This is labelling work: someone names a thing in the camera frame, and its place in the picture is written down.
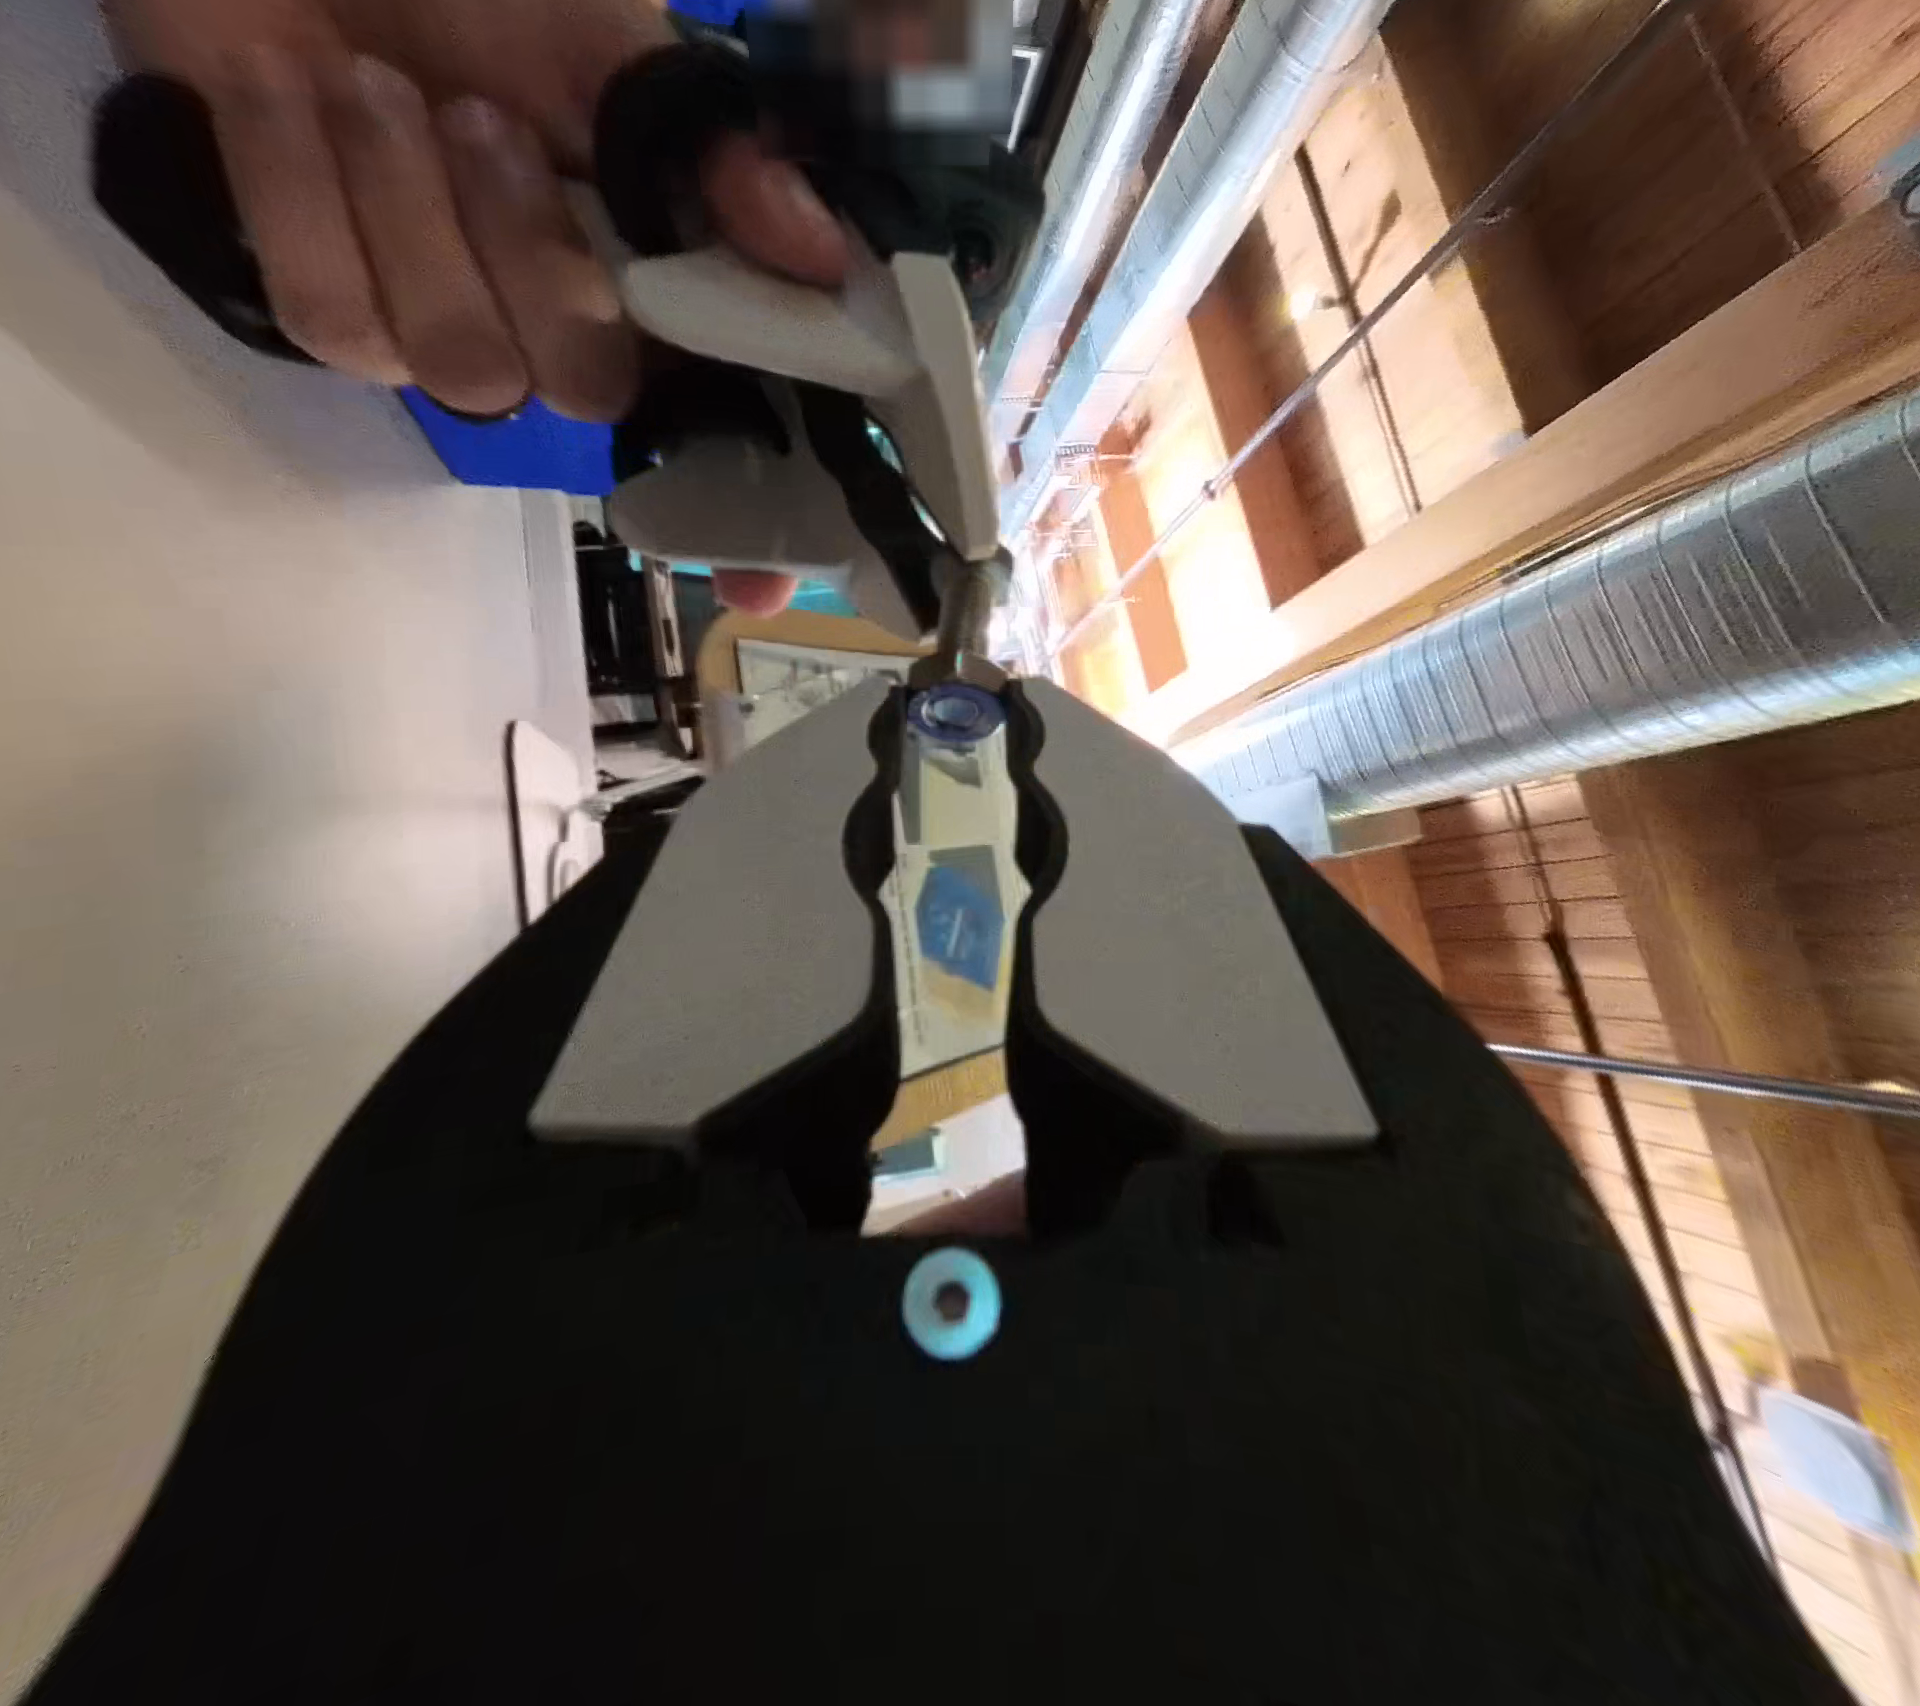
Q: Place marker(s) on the wooden document stand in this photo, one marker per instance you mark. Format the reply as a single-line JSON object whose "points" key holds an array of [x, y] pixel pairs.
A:
{"points": [[539, 820]]}

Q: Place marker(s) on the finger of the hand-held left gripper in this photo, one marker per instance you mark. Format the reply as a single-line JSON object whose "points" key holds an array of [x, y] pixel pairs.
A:
{"points": [[945, 380], [730, 514]]}

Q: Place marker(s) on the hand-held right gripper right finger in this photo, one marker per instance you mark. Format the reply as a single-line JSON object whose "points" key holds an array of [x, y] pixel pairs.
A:
{"points": [[1198, 973]]}

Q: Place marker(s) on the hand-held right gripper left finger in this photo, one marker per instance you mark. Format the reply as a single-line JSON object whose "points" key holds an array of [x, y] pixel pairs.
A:
{"points": [[703, 973]]}

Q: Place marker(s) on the person's left hand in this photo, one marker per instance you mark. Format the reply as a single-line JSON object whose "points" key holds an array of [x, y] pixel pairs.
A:
{"points": [[373, 88]]}

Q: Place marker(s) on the steel hex bolt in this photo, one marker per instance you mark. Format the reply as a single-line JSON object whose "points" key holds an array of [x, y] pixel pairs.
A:
{"points": [[962, 620]]}

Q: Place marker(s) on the steel hex nut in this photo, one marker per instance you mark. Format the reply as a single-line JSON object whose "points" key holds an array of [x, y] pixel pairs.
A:
{"points": [[959, 712]]}

